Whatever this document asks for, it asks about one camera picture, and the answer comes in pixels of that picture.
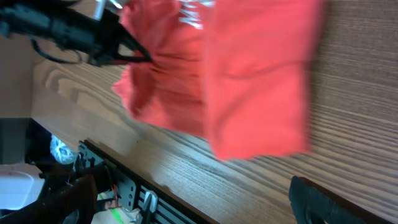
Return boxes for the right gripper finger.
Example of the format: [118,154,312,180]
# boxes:
[289,176,387,224]

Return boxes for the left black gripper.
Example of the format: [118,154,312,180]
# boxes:
[1,1,152,66]

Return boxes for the red printed t-shirt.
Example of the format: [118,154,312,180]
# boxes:
[113,0,325,160]

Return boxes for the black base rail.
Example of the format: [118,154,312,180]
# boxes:
[76,140,215,224]

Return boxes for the left white rail clip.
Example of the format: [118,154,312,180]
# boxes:
[139,190,158,224]

